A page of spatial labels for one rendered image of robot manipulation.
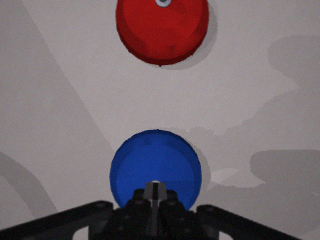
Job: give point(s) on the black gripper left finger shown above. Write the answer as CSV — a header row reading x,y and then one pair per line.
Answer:
x,y
128,223

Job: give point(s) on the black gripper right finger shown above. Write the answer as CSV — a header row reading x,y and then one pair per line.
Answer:
x,y
171,219

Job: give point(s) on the blue dome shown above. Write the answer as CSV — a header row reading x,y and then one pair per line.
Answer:
x,y
156,156

